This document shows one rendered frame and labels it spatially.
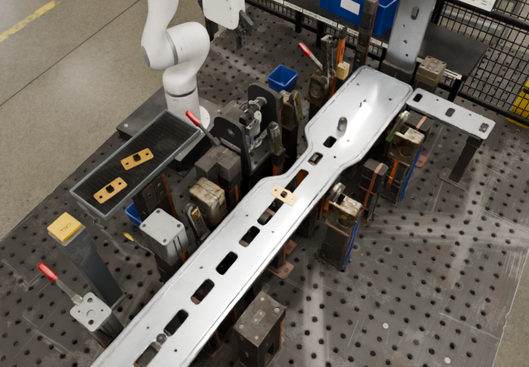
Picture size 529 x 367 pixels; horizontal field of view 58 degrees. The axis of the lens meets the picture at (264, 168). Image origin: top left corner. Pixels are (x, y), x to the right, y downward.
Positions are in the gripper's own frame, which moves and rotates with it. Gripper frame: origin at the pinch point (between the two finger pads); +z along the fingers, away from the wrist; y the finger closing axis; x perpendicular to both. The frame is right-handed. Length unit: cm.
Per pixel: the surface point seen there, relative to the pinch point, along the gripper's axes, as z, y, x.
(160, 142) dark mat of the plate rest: 28.0, -9.8, -20.8
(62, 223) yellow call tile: 29, -10, -55
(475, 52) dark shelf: 40, 42, 89
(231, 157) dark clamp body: 36.2, 5.4, -7.9
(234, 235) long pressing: 45, 20, -24
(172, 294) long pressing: 45, 18, -48
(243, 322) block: 42, 38, -43
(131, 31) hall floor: 139, -193, 99
